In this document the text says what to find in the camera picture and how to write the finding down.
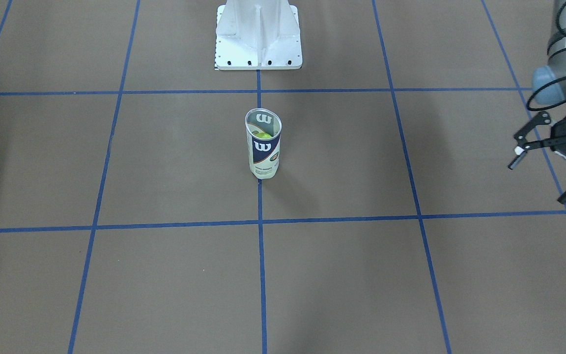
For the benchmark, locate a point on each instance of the clear tennis ball can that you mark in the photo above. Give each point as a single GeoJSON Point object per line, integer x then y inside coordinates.
{"type": "Point", "coordinates": [264, 155]}

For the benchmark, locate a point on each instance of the tennis ball with Wilson print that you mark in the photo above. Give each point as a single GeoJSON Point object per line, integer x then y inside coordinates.
{"type": "Point", "coordinates": [262, 135]}

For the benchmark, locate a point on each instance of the white central pedestal column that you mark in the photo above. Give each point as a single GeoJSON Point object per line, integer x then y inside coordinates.
{"type": "Point", "coordinates": [258, 35]}

